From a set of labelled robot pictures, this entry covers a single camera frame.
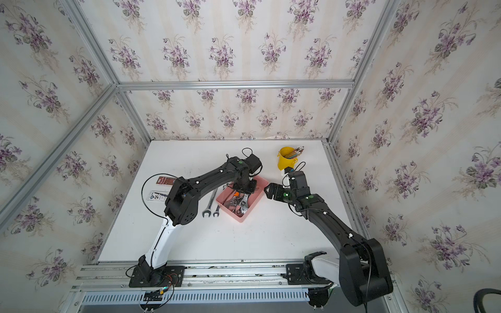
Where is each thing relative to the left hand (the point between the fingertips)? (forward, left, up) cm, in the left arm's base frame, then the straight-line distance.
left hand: (252, 193), depth 94 cm
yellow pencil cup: (+15, -17, +5) cm, 23 cm away
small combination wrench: (-8, +17, -3) cm, 19 cm away
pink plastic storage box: (-2, +13, +1) cm, 13 cm away
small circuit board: (-40, +37, -6) cm, 55 cm away
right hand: (-3, -10, +8) cm, 13 cm away
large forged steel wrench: (-5, +4, 0) cm, 7 cm away
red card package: (+8, +44, -1) cm, 45 cm away
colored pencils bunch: (+16, -21, +12) cm, 29 cm away
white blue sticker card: (0, +46, -2) cm, 46 cm away
